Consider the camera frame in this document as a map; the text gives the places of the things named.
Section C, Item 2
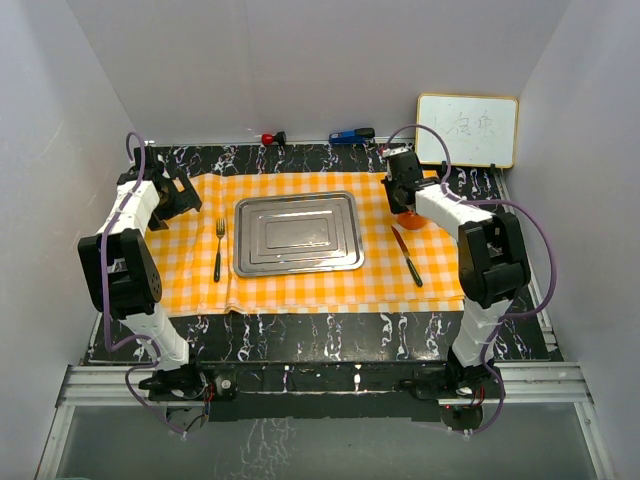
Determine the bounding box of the orange translucent cup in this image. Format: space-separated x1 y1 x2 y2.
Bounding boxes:
397 211 426 231

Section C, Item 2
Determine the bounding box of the silver fork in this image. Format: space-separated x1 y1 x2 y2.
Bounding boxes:
213 218 226 283

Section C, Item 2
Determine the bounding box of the black handled table knife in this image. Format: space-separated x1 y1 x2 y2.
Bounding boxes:
391 226 423 287

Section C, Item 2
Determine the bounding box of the yellow checkered tablecloth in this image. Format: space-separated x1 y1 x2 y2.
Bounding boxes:
145 173 464 316

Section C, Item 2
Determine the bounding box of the silver metal tray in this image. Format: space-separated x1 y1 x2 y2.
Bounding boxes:
233 191 365 278

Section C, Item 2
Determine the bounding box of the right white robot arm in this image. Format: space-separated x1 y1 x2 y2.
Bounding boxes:
382 147 530 397

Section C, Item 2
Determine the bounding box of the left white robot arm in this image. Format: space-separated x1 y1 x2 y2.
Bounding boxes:
78 146 207 399

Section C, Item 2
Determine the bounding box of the blue marker pen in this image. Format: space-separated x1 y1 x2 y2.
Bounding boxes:
328 127 376 145

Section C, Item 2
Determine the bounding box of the red black knob tool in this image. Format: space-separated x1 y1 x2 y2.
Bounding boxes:
261 131 286 147

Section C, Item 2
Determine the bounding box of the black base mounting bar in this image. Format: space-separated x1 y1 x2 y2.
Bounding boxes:
139 362 500 423

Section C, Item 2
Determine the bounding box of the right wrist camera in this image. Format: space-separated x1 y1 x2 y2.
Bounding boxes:
382 146 410 158

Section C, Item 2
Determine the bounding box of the small whiteboard yellow frame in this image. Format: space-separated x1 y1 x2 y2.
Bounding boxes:
417 93 519 169

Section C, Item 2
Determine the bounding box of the aluminium frame rail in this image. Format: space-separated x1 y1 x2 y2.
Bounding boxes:
36 362 615 479

